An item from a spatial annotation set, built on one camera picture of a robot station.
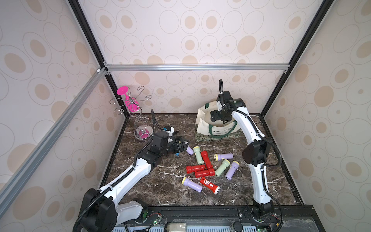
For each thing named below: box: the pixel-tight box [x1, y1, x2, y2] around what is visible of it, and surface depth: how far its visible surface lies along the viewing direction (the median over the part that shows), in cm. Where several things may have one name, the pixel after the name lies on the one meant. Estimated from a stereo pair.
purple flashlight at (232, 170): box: [225, 160, 240, 181], surface depth 89 cm
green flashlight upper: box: [193, 145, 205, 165], surface depth 95 cm
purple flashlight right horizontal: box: [213, 153, 234, 161], surface depth 94 cm
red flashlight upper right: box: [200, 150, 214, 170], surface depth 94 cm
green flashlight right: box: [215, 159, 231, 177], surface depth 90 cm
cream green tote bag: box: [194, 101, 243, 143], surface depth 95 cm
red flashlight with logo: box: [199, 176, 221, 195], surface depth 82 cm
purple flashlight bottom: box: [181, 176, 203, 193], surface depth 83 cm
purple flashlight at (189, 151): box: [185, 145, 195, 156], surface depth 96 cm
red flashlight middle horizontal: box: [185, 164, 206, 174], surface depth 89 cm
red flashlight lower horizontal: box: [194, 168, 215, 178], surface depth 87 cm
